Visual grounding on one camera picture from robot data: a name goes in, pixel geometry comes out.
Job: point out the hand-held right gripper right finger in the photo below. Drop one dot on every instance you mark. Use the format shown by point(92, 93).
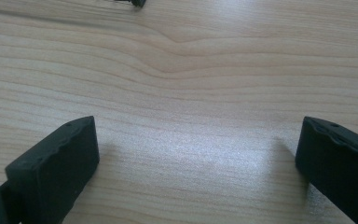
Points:
point(338, 165)

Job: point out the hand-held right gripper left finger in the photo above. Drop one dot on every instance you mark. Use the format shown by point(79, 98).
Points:
point(52, 168)

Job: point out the small black object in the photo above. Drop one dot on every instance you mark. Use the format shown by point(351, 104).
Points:
point(135, 2)

